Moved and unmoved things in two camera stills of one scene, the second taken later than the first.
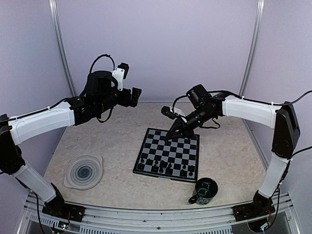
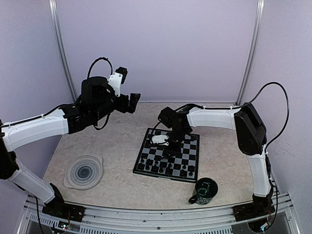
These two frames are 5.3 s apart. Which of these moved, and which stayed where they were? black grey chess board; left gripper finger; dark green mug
Moved: left gripper finger
Stayed: dark green mug; black grey chess board
